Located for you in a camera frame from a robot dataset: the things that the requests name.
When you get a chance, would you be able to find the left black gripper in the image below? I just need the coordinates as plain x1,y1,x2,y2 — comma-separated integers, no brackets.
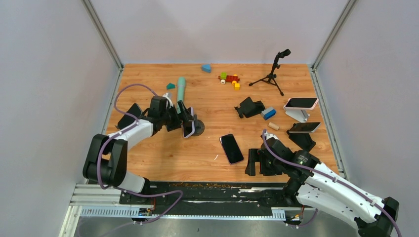
161,101,196,132

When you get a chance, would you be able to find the phone with lavender case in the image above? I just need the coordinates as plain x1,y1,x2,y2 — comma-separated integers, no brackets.
182,107,195,138

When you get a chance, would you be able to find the phone with pink-edged black case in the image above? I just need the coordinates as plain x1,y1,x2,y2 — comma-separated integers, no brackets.
219,134,244,164

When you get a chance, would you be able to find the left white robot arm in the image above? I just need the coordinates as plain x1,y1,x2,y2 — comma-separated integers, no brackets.
82,96,197,204

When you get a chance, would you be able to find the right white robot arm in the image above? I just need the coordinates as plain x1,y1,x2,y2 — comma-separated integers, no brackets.
245,134,401,237

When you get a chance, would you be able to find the round black phone stand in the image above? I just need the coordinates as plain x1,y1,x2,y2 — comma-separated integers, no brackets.
192,119,205,136

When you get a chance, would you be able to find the black clamp phone holder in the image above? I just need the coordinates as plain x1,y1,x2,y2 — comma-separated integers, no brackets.
234,97,265,119

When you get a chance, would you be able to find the phone with white edge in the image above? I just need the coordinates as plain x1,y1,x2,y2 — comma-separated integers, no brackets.
288,122,321,133

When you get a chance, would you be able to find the white phone stand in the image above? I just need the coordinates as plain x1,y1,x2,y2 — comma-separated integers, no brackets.
285,110,310,123

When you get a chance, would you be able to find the phone with pink case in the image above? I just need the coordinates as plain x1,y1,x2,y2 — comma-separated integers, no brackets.
284,97,319,110

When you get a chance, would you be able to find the black mini tripod stand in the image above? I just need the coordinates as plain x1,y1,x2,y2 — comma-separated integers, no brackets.
249,49,291,96

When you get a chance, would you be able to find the dark teal small block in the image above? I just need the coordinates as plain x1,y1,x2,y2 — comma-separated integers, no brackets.
166,83,176,90

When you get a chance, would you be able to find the teal toy microphone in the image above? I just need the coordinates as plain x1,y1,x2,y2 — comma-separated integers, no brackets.
176,77,186,114

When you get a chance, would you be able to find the small wooden cylinder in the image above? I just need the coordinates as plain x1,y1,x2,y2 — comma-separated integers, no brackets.
268,122,280,131

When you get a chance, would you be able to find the blue and grey eraser block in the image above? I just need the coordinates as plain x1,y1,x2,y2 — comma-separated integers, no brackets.
261,107,276,120

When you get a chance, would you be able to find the blue triangular block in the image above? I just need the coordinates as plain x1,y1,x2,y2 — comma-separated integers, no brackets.
201,64,211,73

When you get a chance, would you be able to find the colourful toy brick car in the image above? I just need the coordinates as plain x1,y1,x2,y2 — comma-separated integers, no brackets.
218,72,240,85

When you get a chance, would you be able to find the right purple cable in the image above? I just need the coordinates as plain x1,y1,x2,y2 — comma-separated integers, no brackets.
261,128,403,237

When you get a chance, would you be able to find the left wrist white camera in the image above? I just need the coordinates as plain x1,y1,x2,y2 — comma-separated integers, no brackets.
162,92,173,107

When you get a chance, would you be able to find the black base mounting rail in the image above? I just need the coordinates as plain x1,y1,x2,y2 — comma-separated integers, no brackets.
70,178,328,220

